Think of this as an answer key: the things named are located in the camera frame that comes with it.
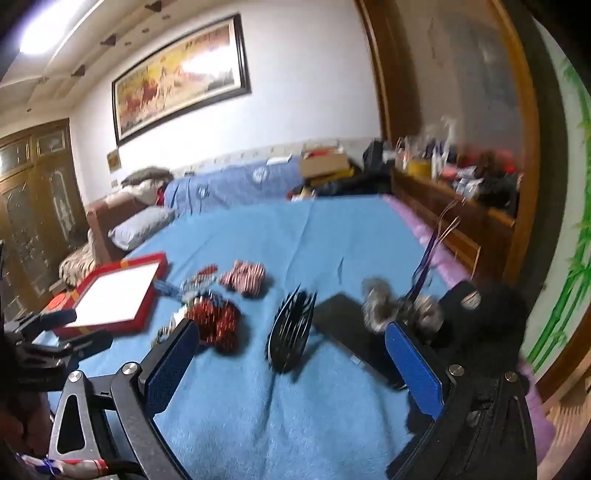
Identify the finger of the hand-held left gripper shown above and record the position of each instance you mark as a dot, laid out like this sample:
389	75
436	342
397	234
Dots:
69	346
44	323

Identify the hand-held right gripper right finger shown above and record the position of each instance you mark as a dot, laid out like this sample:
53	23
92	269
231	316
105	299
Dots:
413	369

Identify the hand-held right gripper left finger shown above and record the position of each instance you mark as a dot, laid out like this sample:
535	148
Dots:
170	364

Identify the red beaded hair accessory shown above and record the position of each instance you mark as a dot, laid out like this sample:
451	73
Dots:
217	323

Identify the red gift box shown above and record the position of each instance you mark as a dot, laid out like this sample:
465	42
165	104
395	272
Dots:
111	297

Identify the red plaid scrunchie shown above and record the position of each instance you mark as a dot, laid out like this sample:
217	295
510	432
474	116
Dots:
242	277

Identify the black claw hair clip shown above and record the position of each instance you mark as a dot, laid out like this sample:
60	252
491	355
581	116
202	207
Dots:
288	330

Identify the floral blanket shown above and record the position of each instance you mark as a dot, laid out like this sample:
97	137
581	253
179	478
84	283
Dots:
78	267

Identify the dark flat phone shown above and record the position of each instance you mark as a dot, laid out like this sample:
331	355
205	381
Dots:
353	332

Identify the wooden wardrobe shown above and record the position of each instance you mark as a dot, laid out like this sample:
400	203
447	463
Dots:
34	207

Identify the red striped cloth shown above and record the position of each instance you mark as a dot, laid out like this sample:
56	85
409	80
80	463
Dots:
55	468

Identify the brown folded quilt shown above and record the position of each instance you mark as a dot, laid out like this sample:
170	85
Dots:
108	217

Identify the blue blanket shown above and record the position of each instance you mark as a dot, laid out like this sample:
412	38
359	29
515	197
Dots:
286	415

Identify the grey pillow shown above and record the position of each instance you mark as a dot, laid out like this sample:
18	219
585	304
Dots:
141	228

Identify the wooden dresser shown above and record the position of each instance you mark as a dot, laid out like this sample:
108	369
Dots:
455	217

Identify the grey folded blanket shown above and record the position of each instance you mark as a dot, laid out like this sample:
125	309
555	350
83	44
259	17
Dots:
145	184

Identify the blue patterned bed cover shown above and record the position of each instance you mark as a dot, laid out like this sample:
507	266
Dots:
231	184

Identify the yellow container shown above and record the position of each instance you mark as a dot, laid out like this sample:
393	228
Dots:
419	166

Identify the black bag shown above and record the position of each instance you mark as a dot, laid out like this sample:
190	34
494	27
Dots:
376	157

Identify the cardboard box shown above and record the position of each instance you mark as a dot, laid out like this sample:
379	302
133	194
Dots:
323	161

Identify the wooden framed mirror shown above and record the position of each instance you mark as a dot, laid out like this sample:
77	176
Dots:
461	83

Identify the ceiling light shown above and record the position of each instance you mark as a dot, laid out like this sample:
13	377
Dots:
55	25

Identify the gold wall plaque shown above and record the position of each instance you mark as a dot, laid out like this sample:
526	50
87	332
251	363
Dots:
113	161

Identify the green bamboo wall sticker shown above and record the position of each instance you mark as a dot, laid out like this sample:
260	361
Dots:
570	230

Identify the framed wall painting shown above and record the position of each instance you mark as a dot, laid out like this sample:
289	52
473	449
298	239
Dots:
178	76

